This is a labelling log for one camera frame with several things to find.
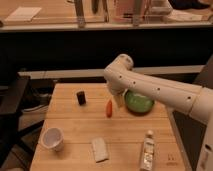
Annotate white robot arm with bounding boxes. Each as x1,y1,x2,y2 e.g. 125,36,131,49
103,54,213,171

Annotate orange carrot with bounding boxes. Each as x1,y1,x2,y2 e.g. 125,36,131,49
106,100,112,118

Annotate green bowl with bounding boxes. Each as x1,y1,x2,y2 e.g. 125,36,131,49
124,90,154,113

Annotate white sponge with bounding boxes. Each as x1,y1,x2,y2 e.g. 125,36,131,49
92,138,109,162

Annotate white plastic bottle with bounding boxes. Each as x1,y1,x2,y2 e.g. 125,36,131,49
140,130,155,171

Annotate white paper cup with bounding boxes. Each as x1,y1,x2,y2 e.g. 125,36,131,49
41,128,64,152

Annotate black chair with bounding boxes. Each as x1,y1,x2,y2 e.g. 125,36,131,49
0,76,32,165

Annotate white paper on shelf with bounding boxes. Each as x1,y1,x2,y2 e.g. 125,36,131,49
6,7,41,22

